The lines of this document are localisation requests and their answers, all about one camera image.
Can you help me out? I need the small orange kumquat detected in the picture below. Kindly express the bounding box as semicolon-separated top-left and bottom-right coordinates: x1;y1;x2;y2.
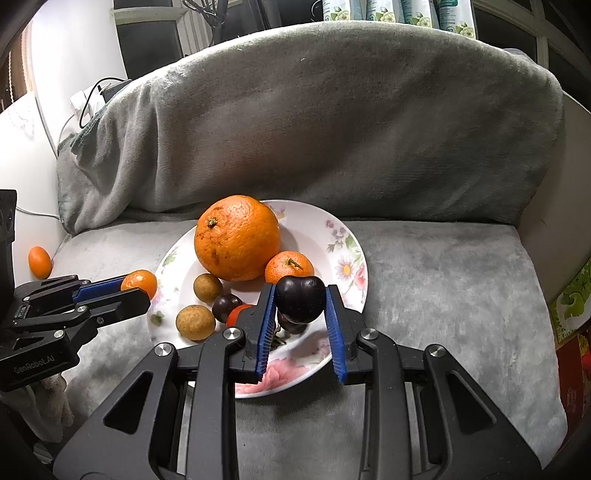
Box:
120;270;158;300

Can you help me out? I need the smooth orange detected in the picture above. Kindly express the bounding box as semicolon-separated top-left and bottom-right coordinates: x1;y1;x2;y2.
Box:
27;246;52;280

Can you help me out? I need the brown longan fruit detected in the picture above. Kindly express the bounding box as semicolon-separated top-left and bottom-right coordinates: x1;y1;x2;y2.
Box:
175;305;215;342

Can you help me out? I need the dark cherry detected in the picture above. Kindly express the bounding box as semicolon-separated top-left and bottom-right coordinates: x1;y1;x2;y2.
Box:
211;293;243;323
277;311;308;335
274;276;327;324

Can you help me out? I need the red tomato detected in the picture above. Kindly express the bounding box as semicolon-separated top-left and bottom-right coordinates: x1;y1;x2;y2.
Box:
226;304;253;327

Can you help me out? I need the large orange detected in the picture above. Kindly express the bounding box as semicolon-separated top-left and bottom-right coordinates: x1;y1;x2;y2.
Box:
194;195;280;282

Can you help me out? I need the small mandarin orange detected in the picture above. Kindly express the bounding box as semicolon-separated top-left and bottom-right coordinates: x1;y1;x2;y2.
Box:
263;251;315;284

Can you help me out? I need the gloved left hand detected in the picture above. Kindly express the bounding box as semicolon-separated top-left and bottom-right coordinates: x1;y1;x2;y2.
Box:
1;374;74;443

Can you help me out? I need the white floral plate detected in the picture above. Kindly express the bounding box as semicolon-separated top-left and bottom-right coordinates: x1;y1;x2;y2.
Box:
146;200;369;399

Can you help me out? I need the red cardboard box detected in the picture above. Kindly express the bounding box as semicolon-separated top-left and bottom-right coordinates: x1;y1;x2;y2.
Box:
557;331;590;436

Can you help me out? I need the green snack bag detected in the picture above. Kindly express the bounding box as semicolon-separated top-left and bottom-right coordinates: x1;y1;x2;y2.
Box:
549;260;590;348

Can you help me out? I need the white power strip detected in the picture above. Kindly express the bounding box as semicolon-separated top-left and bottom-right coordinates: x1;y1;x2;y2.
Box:
69;87;106;126

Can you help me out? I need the black power adapter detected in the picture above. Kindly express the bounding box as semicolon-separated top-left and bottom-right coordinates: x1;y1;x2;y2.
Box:
101;79;131;103

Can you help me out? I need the black tripod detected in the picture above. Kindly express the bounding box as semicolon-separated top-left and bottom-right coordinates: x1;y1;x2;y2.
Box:
182;0;281;46

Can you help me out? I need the grey blanket covered cushion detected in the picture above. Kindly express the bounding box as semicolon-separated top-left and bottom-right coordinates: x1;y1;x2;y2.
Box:
57;21;564;234

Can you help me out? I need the white cable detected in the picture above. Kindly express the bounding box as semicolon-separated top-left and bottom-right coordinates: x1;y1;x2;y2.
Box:
15;87;75;259

